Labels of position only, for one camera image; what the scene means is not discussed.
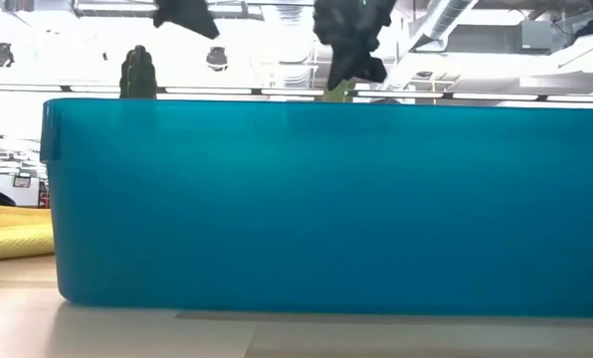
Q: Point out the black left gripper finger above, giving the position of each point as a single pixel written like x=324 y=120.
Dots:
x=187 y=15

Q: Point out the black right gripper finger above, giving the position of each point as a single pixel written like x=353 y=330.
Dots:
x=343 y=67
x=373 y=69

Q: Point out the green microfiber towel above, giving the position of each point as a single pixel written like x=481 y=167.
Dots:
x=340 y=94

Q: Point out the teal plastic bin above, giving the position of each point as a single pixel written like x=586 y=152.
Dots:
x=326 y=209

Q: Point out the yellow microfiber towel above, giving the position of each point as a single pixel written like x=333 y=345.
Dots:
x=13 y=238

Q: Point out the dark ceiling fixture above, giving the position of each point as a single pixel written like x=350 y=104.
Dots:
x=0 y=54
x=217 y=58

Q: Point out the green cactus plant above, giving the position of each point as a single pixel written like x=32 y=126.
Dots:
x=138 y=74

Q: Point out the silver ceiling duct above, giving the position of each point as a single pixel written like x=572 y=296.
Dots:
x=446 y=20

